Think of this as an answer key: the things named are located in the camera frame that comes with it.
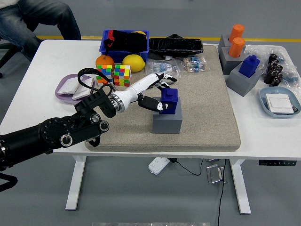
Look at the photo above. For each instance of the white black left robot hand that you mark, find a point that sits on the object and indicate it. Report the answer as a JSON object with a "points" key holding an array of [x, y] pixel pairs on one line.
{"points": [[138, 87]]}

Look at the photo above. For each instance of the blue square seal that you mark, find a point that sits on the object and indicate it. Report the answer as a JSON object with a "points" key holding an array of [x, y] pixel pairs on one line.
{"points": [[249, 67], [170, 96]]}

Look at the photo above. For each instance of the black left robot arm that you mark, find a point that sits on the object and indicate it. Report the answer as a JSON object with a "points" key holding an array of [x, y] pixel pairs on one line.
{"points": [[47, 134]]}

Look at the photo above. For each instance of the grey seal holder block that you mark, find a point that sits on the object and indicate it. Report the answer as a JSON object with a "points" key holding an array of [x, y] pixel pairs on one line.
{"points": [[165, 124], [227, 63], [240, 84], [223, 42]]}

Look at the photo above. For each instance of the orange cylinder seal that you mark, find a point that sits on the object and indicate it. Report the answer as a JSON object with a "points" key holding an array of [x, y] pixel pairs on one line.
{"points": [[236, 31], [236, 47]]}

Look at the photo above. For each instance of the colourful puzzle cube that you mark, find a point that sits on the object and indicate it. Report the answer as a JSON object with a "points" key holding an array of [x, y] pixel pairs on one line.
{"points": [[122, 75], [104, 69]]}

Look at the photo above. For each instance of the yellow lemon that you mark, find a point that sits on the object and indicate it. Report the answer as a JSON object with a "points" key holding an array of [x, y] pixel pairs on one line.
{"points": [[132, 63]]}

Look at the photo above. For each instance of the bag of blue resistors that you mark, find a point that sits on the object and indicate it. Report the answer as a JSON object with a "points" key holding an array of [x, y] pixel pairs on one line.
{"points": [[162, 68]]}

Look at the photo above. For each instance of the blue plastic bin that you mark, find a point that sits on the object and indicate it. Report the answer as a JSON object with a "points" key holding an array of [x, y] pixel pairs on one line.
{"points": [[117, 55]]}

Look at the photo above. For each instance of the orange fruit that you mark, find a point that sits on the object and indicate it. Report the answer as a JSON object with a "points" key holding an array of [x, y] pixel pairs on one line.
{"points": [[104, 60]]}

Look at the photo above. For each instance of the black cloth bag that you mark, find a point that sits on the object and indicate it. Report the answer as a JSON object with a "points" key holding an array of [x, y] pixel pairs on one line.
{"points": [[131, 42]]}

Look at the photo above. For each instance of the yellow item in bin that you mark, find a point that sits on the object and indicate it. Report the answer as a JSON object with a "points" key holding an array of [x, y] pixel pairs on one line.
{"points": [[140, 32]]}

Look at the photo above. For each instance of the black wrapped keyboard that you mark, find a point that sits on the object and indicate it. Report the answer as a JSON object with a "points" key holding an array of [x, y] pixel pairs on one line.
{"points": [[176, 46]]}

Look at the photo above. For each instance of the bag of tan resistors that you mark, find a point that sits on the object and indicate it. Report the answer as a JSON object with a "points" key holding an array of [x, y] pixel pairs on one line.
{"points": [[194, 64]]}

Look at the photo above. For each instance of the grey-brown mat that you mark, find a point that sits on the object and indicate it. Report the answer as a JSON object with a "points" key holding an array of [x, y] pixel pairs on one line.
{"points": [[204, 122]]}

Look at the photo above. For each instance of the purple plate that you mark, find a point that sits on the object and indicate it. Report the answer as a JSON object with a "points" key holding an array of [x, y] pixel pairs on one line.
{"points": [[63, 100]]}

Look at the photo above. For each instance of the white power strip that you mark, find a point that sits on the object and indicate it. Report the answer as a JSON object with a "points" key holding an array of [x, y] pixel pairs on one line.
{"points": [[157, 166]]}

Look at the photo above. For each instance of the white table leg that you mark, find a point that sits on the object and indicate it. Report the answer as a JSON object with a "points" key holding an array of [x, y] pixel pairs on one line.
{"points": [[75, 183], [240, 188]]}

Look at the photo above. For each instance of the light blue plate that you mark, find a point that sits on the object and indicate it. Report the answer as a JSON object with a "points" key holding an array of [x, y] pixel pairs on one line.
{"points": [[264, 103]]}

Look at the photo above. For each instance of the person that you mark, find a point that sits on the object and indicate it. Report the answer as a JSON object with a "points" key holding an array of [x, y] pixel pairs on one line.
{"points": [[23, 23]]}

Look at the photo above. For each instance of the black chair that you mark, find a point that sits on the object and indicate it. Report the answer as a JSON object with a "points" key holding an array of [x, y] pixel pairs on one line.
{"points": [[8, 55]]}

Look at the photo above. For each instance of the cluster of black capacitors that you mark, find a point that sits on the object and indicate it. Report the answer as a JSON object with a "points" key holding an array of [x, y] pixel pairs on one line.
{"points": [[272, 75]]}

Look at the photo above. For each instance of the clear plastic bag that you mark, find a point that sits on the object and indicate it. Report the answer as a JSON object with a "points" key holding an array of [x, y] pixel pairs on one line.
{"points": [[291, 77]]}

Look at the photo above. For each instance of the small black plug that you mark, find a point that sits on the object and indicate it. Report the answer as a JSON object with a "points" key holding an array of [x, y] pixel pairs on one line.
{"points": [[294, 109]]}

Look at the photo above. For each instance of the black table control panel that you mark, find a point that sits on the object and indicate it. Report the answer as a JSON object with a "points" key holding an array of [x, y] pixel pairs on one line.
{"points": [[277, 163]]}

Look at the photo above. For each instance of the white switch panel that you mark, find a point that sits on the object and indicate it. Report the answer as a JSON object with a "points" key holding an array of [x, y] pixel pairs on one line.
{"points": [[78, 95], [279, 103], [68, 86]]}

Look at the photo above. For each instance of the silver metal bracket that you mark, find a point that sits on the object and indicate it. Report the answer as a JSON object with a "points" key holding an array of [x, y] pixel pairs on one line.
{"points": [[214, 174]]}

